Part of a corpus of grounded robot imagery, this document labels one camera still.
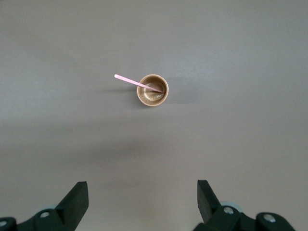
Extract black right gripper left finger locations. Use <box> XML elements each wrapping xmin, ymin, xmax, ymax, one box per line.
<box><xmin>16</xmin><ymin>181</ymin><xmax>89</xmax><ymax>231</ymax></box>

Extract pink chopstick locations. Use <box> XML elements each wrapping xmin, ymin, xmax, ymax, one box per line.
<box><xmin>114</xmin><ymin>74</ymin><xmax>165</xmax><ymax>94</ymax></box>

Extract orange-brown cup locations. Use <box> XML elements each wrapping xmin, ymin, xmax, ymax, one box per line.
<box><xmin>136</xmin><ymin>74</ymin><xmax>169</xmax><ymax>107</ymax></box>

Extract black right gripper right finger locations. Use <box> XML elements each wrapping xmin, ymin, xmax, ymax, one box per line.
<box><xmin>192</xmin><ymin>179</ymin><xmax>259</xmax><ymax>231</ymax></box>

